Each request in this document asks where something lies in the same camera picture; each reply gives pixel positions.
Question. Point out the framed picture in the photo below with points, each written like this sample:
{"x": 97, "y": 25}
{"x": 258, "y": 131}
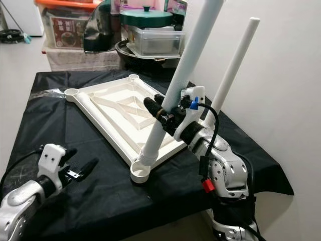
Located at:
{"x": 175, "y": 7}

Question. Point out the shiny black bag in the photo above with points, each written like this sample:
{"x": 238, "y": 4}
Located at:
{"x": 100, "y": 32}

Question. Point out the clear plastic storage container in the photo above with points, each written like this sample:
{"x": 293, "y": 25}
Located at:
{"x": 155, "y": 42}

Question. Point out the orange-lidded storage box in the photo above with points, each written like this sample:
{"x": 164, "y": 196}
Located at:
{"x": 65, "y": 30}

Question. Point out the green pot lid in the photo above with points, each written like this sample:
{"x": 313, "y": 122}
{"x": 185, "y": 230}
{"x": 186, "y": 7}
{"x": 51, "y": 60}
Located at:
{"x": 145, "y": 19}

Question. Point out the black wok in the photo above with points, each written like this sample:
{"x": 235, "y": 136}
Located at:
{"x": 125, "y": 57}

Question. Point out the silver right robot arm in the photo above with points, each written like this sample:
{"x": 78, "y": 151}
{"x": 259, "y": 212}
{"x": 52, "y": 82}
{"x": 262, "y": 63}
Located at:
{"x": 228, "y": 170}

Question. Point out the white chest freezer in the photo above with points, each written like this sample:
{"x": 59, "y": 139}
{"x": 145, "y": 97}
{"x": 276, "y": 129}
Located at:
{"x": 25, "y": 15}

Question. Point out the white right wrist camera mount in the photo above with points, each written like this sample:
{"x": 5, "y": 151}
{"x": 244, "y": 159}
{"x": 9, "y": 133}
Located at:
{"x": 188, "y": 123}

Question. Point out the black tablecloth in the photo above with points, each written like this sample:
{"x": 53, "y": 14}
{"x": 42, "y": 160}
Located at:
{"x": 155, "y": 206}

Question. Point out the white plastic table top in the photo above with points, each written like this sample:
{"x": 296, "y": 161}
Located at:
{"x": 120, "y": 123}

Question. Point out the clear tape strip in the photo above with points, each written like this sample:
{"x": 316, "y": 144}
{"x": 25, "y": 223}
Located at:
{"x": 50, "y": 93}

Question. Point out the yellow rubber band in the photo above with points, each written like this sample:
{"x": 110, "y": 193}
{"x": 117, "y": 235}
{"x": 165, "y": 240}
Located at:
{"x": 160, "y": 115}

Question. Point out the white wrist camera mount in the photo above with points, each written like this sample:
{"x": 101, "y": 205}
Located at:
{"x": 188, "y": 123}
{"x": 52, "y": 158}

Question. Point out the translucent pink plastic container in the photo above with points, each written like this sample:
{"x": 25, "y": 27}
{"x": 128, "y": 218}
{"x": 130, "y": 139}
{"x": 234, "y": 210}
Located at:
{"x": 140, "y": 4}

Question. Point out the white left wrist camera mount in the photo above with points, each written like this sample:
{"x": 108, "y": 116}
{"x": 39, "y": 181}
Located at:
{"x": 52, "y": 158}

